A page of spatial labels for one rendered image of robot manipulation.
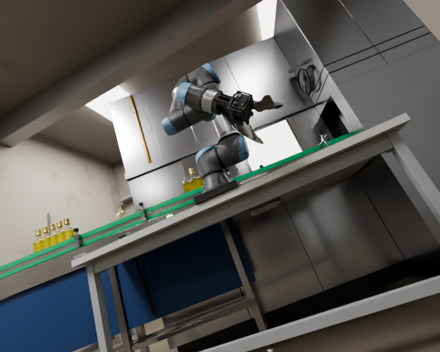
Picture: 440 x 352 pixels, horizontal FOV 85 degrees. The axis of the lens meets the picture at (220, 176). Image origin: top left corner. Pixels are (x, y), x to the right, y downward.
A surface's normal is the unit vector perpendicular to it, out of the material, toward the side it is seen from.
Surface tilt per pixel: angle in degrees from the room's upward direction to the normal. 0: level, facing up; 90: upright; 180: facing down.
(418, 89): 90
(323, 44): 90
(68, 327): 90
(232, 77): 90
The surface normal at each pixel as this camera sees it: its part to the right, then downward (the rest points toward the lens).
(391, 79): -0.14, -0.29
